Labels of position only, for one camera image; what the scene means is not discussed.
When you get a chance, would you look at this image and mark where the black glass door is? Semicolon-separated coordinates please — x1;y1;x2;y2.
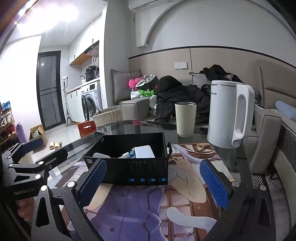
36;51;66;131

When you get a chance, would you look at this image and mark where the light blue pillow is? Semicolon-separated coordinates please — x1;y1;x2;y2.
275;100;296;122

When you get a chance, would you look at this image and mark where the black cardboard box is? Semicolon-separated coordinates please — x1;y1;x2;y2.
83;133;172;186

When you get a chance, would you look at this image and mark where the pink plush toy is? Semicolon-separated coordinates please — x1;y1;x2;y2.
128;77;142;91

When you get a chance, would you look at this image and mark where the white washing machine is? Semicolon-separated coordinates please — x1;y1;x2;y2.
80;79;102;121

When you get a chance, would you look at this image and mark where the red gift box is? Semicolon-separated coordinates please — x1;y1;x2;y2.
78;120;97;138

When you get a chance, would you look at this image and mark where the grey black helmet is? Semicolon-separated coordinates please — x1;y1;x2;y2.
135;75;159;90

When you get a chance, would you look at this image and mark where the cream tumbler cup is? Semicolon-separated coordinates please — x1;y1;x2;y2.
175;102;197;138

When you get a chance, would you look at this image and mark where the black microwave oven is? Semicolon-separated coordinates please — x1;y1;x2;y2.
85;65;99;82

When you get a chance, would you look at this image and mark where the grey cushion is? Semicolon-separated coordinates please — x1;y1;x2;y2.
110;69;142;104

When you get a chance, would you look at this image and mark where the wicker basket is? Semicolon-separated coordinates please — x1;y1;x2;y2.
92;105;123;127

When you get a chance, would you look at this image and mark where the white electric kettle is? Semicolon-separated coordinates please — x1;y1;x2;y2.
207;80;255;149

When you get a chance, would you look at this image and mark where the person's left hand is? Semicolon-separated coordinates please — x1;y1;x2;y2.
16;198;35;222

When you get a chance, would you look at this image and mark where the pair of slippers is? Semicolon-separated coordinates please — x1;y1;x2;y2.
49;142;62;150

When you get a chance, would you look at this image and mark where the white wall charger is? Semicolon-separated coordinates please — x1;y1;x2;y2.
93;153;110;159

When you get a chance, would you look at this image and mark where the shoe rack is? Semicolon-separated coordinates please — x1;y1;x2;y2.
0;101;20;154

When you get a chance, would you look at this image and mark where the white air conditioner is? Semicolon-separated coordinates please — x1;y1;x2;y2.
128;0;173;13

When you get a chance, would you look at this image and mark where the black jacket pile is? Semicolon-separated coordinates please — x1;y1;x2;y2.
154;64;242;125

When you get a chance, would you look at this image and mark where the purple yoga mat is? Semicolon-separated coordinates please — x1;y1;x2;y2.
16;123;27;144

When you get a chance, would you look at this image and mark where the blue small bottle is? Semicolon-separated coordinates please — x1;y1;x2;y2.
119;148;136;159

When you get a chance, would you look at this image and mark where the cardboard box on floor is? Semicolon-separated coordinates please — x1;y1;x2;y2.
29;125;47;152

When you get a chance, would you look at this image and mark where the anime printed desk mat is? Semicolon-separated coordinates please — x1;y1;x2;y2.
55;142;234;241

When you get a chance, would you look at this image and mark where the white wall switch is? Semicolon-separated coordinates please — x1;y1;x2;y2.
174;62;188;70

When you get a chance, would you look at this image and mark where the white power bank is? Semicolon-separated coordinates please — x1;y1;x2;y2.
134;145;154;158

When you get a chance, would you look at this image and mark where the grey sofa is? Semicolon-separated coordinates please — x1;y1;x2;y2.
116;59;296;241

